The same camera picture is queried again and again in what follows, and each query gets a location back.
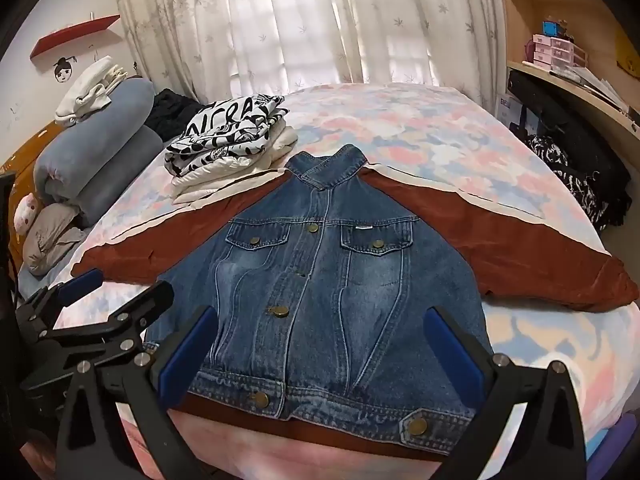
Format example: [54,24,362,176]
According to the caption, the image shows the purple mat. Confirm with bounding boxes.
[604,412,637,457]

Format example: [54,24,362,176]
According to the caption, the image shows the black and white printed garment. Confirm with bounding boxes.
[165,94,290,177]

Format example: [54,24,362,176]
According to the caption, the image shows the face wall sticker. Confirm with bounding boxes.
[52,55,78,83]

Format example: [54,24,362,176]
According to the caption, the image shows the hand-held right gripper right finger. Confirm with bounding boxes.
[422,306,588,480]

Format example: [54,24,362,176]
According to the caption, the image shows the pink drawer organizer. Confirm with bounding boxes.
[531,34,586,68]

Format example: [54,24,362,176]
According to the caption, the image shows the grey pillows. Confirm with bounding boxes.
[32,77,168,228]

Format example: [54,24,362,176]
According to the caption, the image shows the black fuzzy garment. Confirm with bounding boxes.
[145,89,206,143]

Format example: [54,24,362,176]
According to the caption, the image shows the wooden shelf unit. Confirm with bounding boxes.
[495,0,640,211]

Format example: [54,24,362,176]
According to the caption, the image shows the pink spotted plush toy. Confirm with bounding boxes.
[12,192,41,246]

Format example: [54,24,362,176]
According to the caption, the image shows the white folded clothes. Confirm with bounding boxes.
[54,56,128,127]

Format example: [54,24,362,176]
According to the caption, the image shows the pastel patterned bedsheet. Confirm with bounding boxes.
[50,82,638,480]

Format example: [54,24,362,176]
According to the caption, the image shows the red wall shelf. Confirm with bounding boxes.
[30,14,121,60]

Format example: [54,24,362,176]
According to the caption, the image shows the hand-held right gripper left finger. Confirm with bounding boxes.
[55,305,221,480]

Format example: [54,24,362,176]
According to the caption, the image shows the white floral curtain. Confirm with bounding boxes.
[112,0,511,111]

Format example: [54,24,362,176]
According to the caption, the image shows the white puffer jacket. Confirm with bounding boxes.
[171,125,299,205]

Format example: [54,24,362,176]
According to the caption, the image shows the stack of papers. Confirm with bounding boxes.
[550,66,632,116]

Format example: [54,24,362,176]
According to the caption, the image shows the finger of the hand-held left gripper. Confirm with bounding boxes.
[17,268,104,332]
[50,281,175,368]

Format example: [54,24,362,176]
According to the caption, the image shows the denim jacket with brown sleeves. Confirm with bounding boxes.
[70,144,640,457]

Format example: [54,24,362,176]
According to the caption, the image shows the black and white patterned cloth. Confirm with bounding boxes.
[522,132,633,231]

